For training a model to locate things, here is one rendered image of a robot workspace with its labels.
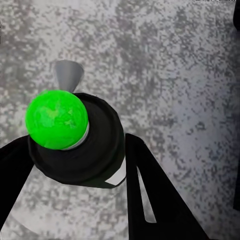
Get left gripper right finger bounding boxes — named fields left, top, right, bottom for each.
left=125, top=133, right=210, bottom=240

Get insectifuge atomizer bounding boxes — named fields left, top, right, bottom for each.
left=25, top=60, right=127, bottom=189

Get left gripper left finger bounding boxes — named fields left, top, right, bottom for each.
left=0, top=135, right=35, bottom=230

